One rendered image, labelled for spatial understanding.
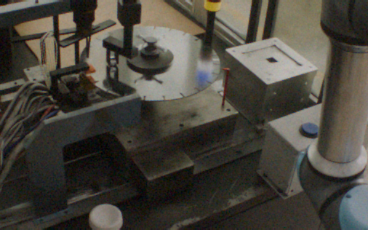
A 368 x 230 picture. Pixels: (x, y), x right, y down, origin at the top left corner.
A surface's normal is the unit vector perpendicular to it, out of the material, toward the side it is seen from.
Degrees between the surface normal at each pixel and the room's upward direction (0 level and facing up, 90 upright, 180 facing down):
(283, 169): 90
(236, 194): 0
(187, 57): 0
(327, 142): 98
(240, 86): 90
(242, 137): 0
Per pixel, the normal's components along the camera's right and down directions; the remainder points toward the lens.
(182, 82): 0.08, -0.79
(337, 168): -0.19, -0.10
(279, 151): -0.85, 0.26
